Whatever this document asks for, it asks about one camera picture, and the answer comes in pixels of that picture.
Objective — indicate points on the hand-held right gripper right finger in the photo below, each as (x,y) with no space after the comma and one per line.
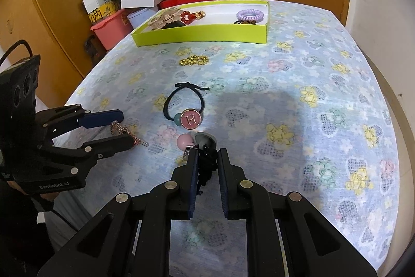
(223,186)

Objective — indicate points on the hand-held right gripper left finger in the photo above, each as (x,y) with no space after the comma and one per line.
(193,186)

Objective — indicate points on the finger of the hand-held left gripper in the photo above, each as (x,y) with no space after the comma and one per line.
(100,119)
(110,145)

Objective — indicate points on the pink rhinestone hair clip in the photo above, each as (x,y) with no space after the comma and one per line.
(124,129)

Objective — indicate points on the large translucent hair claw clip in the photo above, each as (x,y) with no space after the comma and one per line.
(162,17)

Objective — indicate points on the yellow-green cardboard box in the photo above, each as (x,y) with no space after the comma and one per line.
(201,33)

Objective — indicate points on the person's left hand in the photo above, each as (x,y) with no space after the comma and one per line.
(45,200)

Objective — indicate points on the pink plastic basket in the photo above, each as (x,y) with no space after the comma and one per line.
(110,30)

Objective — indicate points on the yellow black patterned box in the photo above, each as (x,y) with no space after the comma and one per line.
(100,14)

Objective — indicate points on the light purple round tin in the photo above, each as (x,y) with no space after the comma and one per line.
(141,19)

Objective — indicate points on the floral blue tablecloth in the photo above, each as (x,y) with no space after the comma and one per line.
(291,85)

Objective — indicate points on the white flat box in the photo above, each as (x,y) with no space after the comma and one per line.
(142,1)

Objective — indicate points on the wooden cabinet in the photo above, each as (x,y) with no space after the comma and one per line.
(48,4)

